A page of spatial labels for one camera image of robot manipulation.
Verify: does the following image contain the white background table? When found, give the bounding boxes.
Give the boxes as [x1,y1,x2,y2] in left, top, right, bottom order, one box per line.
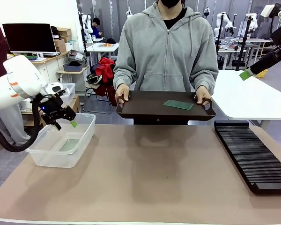
[86,42,120,71]

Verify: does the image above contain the black computer monitor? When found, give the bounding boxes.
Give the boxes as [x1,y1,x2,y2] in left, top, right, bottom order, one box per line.
[2,23,58,57]

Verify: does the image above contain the clear plastic bin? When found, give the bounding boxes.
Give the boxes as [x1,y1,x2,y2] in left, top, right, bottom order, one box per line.
[25,113,96,168]

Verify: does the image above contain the grey sleeved left forearm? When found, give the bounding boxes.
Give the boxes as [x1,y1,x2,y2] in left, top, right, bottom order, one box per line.
[193,67,219,91]

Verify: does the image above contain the black face mask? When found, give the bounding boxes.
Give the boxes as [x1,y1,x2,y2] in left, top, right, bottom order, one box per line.
[160,0,182,9]

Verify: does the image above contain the grey plastic bin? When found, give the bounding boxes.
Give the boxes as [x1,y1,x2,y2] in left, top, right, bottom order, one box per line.
[63,63,83,73]

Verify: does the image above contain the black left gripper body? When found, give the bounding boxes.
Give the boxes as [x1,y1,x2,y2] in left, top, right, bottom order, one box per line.
[38,93,67,125]

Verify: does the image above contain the person's right hand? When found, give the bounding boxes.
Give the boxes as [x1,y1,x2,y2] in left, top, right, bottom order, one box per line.
[114,84,131,104]

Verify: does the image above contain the black slotted PCB rack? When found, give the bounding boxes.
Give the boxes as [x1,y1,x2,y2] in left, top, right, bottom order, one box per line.
[214,120,281,195]

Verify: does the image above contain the clear acrylic cover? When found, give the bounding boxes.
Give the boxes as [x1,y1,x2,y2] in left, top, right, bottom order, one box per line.
[218,36,239,50]

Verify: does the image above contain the red jacket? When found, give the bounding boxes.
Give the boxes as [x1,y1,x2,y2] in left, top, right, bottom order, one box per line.
[91,57,118,107]

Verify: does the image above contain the black tripod stand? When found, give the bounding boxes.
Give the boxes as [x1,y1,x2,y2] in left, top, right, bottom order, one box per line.
[235,16,253,71]
[214,14,225,70]

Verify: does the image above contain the wooden shelf unit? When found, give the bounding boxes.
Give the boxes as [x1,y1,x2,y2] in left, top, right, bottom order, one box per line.
[247,38,276,59]

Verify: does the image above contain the green square PCB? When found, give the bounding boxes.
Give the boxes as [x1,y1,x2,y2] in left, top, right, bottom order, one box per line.
[58,138,81,153]

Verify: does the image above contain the person in grey hoodie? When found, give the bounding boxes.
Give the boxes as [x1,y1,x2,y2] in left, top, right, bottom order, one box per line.
[113,0,220,125]

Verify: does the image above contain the clear lidded storage box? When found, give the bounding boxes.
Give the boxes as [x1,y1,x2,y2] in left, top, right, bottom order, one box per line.
[60,82,76,100]

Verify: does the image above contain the black case with label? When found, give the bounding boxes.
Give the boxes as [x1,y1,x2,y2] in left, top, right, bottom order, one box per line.
[67,49,87,63]

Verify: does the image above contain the black pole stand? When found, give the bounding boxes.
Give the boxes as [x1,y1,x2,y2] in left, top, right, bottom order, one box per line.
[78,11,89,56]

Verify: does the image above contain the black sleeved left arm cable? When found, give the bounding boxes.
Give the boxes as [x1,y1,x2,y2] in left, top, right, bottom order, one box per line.
[0,93,47,153]

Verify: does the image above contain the wooden top white desk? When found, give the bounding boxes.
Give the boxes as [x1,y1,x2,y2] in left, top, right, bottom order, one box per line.
[34,52,70,85]

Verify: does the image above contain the person's left hand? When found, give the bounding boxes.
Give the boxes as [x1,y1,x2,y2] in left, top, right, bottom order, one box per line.
[194,85,213,105]

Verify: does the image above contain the black and white shoes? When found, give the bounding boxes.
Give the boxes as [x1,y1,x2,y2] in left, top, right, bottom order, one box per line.
[85,74,104,90]

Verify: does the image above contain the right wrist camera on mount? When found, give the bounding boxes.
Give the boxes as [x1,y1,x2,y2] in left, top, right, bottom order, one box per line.
[260,2,281,27]

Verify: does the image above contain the large brown cardboard box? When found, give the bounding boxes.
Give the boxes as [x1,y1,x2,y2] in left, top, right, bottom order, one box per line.
[69,95,81,114]

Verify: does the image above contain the seated person in blue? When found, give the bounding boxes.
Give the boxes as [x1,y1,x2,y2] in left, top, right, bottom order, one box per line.
[91,18,104,39]

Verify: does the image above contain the grey sleeved right forearm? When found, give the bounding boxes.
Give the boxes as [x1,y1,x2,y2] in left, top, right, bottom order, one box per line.
[114,67,138,91]

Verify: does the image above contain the large white table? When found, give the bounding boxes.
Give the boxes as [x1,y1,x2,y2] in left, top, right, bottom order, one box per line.
[210,69,281,121]

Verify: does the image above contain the green rectangular PCB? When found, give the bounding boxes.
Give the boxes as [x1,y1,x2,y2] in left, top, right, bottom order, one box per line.
[163,99,194,110]

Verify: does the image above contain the small wooden side table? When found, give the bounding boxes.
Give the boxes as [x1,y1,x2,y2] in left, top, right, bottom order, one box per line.
[57,67,89,85]

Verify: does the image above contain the dark brown serving tray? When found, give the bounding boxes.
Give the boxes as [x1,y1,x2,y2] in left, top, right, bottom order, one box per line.
[115,90,217,121]

